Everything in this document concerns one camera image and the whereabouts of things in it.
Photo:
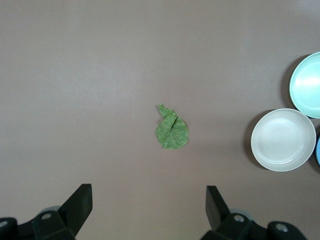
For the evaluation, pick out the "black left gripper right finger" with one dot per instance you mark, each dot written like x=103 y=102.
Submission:
x=217 y=212

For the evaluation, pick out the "green lettuce leaf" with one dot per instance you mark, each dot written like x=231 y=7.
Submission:
x=172 y=133

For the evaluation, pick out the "beige pink round plate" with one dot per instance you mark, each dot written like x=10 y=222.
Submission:
x=282 y=140

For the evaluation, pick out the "mint green round plate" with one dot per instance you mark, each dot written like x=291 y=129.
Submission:
x=307 y=85

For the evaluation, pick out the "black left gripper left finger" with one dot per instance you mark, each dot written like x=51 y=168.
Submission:
x=75 y=212

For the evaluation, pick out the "blue round plate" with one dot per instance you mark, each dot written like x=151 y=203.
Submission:
x=318 y=150

